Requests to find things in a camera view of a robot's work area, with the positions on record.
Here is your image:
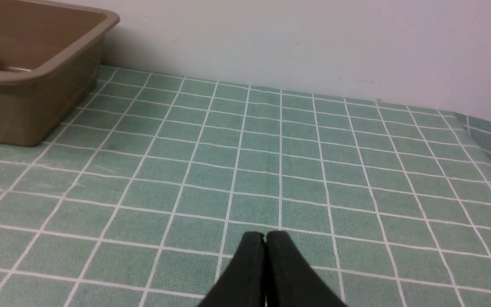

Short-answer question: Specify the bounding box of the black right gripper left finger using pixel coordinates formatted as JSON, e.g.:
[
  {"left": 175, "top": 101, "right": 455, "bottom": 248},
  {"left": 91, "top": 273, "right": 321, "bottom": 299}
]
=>
[{"left": 199, "top": 232, "right": 266, "bottom": 307}]

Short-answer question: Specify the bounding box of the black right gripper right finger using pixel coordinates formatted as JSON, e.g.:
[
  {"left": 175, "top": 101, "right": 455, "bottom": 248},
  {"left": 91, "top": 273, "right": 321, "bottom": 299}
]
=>
[{"left": 265, "top": 231, "right": 346, "bottom": 307}]

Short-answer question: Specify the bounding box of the green checkered tablecloth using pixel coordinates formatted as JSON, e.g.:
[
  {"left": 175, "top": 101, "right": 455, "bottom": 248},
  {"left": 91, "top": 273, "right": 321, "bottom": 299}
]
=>
[{"left": 0, "top": 67, "right": 491, "bottom": 307}]

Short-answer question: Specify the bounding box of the olive plastic storage bin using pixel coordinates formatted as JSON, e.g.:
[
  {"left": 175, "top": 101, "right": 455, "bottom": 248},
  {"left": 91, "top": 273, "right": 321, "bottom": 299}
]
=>
[{"left": 0, "top": 0, "right": 120, "bottom": 147}]

